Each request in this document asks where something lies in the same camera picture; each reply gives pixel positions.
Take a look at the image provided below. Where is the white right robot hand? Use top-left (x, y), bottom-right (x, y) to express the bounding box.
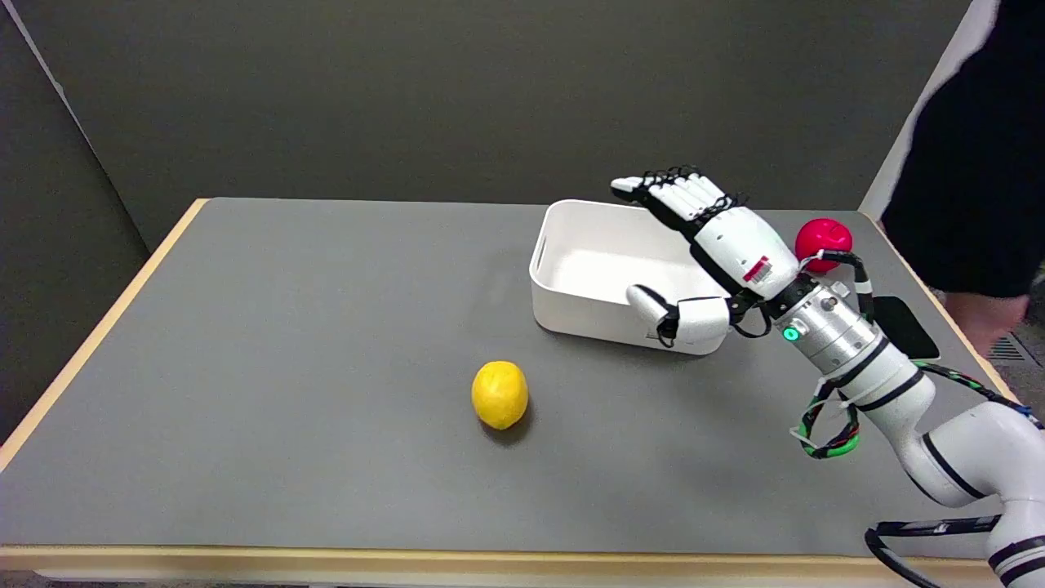
top-left (610, 166), bottom-right (802, 348)

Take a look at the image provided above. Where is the yellow lemon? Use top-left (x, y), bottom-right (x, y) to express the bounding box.
top-left (471, 360), bottom-right (530, 431)

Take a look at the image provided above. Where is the red apple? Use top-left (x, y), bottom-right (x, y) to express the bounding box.
top-left (795, 217), bottom-right (854, 274)

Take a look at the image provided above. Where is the black cable loop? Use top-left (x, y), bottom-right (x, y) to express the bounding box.
top-left (865, 515), bottom-right (1003, 588)

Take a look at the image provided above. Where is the floor vent grille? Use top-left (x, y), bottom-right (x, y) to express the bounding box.
top-left (984, 331), bottom-right (1031, 363)

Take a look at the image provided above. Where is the green black braided cable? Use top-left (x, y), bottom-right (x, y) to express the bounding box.
top-left (789, 359), bottom-right (1045, 461)

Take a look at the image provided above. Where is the black and white eraser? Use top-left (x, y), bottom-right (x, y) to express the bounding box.
top-left (872, 295), bottom-right (941, 362)

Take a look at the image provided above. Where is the person in black clothes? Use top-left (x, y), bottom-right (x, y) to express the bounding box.
top-left (879, 0), bottom-right (1045, 359)

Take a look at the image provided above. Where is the white plastic bin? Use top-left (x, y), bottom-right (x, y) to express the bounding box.
top-left (529, 198), bottom-right (736, 356)

